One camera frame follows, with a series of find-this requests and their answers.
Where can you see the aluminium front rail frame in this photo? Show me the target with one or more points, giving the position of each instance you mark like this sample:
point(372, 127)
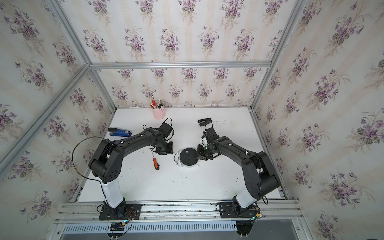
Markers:
point(175, 217)

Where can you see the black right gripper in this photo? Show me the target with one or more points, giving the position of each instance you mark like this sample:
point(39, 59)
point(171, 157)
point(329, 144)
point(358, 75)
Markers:
point(200, 155)

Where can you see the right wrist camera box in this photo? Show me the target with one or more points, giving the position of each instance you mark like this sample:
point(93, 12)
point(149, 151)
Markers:
point(209, 136)

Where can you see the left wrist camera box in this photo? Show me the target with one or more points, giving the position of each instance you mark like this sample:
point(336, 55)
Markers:
point(166, 130)

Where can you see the pens in pink cup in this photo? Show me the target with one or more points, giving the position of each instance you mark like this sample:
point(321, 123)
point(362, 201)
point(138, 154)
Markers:
point(156, 104)

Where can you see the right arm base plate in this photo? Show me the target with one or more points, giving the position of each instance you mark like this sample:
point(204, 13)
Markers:
point(234, 210)

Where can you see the black stapler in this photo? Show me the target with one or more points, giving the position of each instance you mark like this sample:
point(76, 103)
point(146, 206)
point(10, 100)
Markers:
point(204, 122)

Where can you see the blue stapler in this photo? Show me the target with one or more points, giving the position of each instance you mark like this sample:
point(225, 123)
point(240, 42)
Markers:
point(116, 132)

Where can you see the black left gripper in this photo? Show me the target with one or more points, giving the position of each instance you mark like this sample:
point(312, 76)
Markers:
point(170, 150)

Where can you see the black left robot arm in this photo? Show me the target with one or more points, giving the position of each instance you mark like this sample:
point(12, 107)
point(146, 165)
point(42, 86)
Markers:
point(107, 161)

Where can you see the orange handled screwdriver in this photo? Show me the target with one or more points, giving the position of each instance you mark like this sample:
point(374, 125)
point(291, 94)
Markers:
point(156, 164)

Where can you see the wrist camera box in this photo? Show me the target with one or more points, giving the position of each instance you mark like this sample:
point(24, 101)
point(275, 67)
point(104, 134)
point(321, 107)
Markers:
point(166, 130)
point(209, 136)

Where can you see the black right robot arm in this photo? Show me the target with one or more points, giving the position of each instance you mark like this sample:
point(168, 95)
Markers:
point(259, 174)

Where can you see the pink pen holder cup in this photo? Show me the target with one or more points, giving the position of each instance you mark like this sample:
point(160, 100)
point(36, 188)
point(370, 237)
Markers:
point(159, 114)

